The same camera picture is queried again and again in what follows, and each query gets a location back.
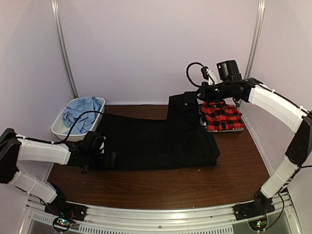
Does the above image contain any front aluminium rail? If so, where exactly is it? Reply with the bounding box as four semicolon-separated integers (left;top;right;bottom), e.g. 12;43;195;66
24;192;303;234

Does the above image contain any circuit board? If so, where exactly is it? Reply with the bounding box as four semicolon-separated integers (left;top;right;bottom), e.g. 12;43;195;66
248;219;268;232
52;217;73;233

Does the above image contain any black long sleeve shirt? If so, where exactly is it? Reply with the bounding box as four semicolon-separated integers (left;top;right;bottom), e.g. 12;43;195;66
97;92;220;171

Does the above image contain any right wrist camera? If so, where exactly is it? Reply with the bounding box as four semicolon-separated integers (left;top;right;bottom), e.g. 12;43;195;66
201;66;217;85

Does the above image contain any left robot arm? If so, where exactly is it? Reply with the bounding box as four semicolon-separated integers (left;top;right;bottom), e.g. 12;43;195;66
0;128;117;216

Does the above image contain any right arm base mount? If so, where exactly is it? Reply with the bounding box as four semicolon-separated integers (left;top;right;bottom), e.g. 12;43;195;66
232;190;275;221

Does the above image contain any aluminium frame post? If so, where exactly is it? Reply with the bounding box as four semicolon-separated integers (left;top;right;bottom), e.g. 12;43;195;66
51;0;78;98
244;0;266;78

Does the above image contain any right circuit board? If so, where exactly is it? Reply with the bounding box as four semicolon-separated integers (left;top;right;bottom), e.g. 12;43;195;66
248;219;268;232

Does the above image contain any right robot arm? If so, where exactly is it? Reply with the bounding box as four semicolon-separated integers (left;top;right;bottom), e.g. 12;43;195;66
196;60;312;215

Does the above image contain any right aluminium frame post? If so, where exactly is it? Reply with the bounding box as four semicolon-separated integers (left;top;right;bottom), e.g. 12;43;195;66
244;0;266;78

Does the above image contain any left aluminium frame post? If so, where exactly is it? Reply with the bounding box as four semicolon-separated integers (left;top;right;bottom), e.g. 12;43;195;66
51;0;78;98

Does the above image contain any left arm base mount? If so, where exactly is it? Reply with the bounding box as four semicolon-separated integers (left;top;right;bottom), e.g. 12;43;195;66
41;184;87;221

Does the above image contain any red black plaid shirt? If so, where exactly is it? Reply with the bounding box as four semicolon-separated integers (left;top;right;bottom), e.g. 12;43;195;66
199;100;243;123

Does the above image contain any light blue shirt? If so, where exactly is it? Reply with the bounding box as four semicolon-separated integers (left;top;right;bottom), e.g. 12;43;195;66
62;96;102;135

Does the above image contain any left circuit board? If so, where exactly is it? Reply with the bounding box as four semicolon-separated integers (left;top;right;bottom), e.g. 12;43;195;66
52;217;73;233

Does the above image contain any white plastic basin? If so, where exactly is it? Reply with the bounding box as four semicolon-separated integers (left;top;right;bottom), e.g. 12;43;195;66
51;97;105;142

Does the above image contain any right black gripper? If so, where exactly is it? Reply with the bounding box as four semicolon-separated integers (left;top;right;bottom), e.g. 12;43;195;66
193;80;232;102

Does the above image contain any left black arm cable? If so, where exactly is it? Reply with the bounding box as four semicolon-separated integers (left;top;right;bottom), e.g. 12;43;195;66
0;110;107;171

